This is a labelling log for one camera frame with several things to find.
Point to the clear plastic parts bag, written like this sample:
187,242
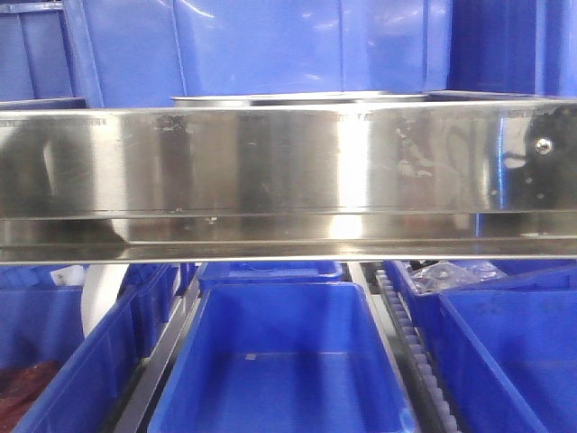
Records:
447,275

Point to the red item in bin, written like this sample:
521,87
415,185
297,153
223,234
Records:
20,388

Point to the blue centre rear bin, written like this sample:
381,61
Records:
215,273

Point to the blue upper right crate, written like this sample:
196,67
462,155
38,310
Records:
526,47

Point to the grey metal track left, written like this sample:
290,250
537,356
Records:
133,412

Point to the silver metal tray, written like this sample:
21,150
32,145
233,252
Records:
296,99

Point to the stainless steel shelf rail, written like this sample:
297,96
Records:
434,179

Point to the large blue upper crate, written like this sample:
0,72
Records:
144,53

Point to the blue upper left crate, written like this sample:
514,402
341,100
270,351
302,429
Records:
37,59

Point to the white roll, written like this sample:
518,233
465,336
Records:
100,292

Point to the round chrome screw head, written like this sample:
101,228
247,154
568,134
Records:
544,145

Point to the blue right front bin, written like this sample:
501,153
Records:
497,395

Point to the white roller track right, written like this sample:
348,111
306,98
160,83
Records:
425,391

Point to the blue right rear bin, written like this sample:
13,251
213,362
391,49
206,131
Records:
414,288

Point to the blue left front bin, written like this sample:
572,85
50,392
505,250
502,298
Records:
41,321

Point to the blue centre front bin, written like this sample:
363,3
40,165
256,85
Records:
277,357

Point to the blue bin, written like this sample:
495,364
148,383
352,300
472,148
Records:
414,288
277,357
41,321
215,273
497,395

